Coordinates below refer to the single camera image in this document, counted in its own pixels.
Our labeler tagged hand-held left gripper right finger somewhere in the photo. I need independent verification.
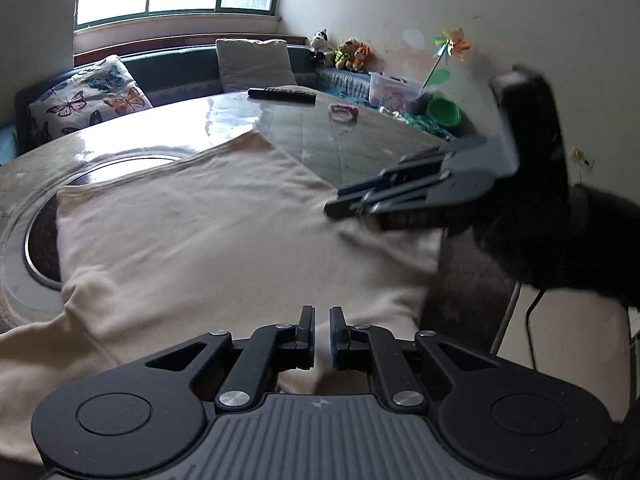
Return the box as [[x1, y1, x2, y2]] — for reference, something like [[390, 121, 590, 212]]
[[329, 306, 501, 411]]

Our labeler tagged orange plush toy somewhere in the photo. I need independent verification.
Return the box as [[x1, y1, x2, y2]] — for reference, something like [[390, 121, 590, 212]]
[[350, 42, 375, 74]]

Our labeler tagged wall socket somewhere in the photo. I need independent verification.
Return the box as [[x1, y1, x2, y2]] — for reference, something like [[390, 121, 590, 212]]
[[570, 147, 596, 171]]

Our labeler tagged pink ring toy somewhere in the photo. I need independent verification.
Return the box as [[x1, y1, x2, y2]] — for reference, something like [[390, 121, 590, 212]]
[[328, 103, 360, 125]]

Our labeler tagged round dark table inset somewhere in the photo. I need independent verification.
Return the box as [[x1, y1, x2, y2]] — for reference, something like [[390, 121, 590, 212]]
[[22, 147, 197, 292]]

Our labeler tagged black cable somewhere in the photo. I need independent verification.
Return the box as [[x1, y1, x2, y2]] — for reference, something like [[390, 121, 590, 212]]
[[524, 285, 547, 372]]

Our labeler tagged clear plastic storage box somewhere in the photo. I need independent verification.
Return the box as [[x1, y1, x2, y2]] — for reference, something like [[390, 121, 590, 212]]
[[368, 70, 426, 112]]

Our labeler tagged dark green sofa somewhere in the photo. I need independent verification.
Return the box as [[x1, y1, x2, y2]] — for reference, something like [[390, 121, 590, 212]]
[[14, 42, 327, 128]]

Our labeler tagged beige cushion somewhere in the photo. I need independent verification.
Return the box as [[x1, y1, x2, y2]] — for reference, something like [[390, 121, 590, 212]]
[[215, 38, 299, 94]]

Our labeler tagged black and white plush toy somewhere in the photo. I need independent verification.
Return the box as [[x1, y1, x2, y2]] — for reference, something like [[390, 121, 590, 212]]
[[308, 28, 334, 62]]

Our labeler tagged black remote control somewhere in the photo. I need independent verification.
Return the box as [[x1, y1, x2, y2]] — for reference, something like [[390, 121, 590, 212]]
[[247, 87, 317, 106]]

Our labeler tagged person's right forearm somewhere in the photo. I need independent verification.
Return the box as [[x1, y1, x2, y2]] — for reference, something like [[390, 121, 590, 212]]
[[445, 182, 640, 311]]

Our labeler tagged green plastic bowl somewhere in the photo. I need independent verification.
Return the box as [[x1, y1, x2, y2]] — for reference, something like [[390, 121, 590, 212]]
[[425, 97, 464, 129]]

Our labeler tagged colourful pinwheel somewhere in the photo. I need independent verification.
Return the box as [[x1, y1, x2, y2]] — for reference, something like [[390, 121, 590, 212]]
[[422, 27, 474, 92]]

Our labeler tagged cream garment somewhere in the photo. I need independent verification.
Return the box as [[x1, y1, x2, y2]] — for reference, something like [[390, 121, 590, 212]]
[[0, 130, 443, 463]]

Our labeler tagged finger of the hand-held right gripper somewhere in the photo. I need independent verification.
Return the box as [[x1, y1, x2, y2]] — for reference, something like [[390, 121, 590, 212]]
[[336, 154, 449, 201], [324, 176, 452, 221]]

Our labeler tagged butterfly print pillow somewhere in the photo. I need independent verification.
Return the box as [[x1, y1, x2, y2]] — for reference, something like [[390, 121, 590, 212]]
[[27, 55, 154, 144]]

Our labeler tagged blue patterned seat cushion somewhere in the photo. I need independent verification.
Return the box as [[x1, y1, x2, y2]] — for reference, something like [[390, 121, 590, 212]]
[[319, 66, 372, 102]]

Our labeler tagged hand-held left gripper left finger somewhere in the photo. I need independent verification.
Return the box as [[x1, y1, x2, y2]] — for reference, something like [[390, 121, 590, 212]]
[[144, 305, 317, 414]]

